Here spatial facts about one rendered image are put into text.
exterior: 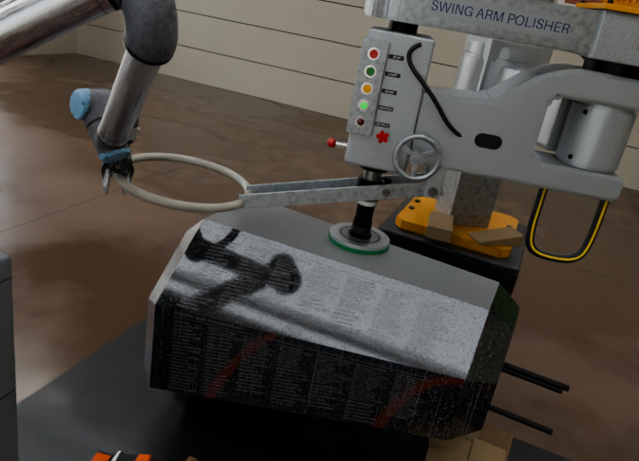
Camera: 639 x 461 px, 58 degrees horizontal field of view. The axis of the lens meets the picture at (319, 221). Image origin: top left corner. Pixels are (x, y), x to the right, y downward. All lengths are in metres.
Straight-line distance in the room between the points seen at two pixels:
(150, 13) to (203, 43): 7.92
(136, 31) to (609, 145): 1.37
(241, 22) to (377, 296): 7.39
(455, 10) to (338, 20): 6.56
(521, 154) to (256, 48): 7.19
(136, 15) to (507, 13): 1.01
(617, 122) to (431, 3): 0.66
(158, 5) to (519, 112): 1.08
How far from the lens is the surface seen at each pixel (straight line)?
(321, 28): 8.39
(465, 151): 1.86
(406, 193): 1.93
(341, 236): 2.01
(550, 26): 1.84
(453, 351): 1.78
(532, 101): 1.87
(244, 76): 8.94
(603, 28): 1.86
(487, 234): 2.50
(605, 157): 1.97
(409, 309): 1.81
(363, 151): 1.85
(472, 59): 2.43
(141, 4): 1.36
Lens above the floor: 1.62
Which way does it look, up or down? 22 degrees down
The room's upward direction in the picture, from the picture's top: 10 degrees clockwise
